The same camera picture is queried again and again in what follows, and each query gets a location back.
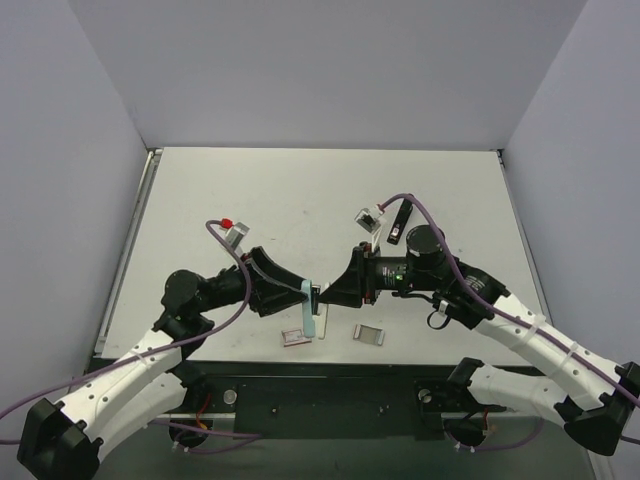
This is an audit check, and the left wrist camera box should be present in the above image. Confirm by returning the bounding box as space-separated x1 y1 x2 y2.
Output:
225 222 250 251

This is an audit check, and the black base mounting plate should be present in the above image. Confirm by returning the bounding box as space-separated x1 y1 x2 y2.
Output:
174 361 485 440

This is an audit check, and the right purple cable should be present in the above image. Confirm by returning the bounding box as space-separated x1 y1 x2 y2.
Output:
374 193 640 444

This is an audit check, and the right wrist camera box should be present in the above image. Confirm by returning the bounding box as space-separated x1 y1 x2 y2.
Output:
355 204 386 251

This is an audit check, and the open staple box tray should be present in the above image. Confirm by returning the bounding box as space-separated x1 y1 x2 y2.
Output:
353 324 385 346

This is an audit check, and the purple cable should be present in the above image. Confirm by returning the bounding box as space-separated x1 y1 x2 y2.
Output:
0 217 251 444
374 193 640 444

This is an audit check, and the red white staple box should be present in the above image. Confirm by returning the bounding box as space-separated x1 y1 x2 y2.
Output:
281 328 313 348

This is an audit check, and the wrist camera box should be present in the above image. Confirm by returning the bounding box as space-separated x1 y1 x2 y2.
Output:
225 222 250 251
355 204 386 251

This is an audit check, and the light blue white stapler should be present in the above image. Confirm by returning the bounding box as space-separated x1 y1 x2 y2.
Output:
301 280 330 340

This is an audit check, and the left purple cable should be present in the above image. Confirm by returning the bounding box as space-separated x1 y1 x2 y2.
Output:
0 217 251 444

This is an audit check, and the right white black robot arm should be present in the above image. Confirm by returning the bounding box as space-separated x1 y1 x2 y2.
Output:
319 225 639 456

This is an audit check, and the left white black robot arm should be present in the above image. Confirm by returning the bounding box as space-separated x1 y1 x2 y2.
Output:
17 247 311 479

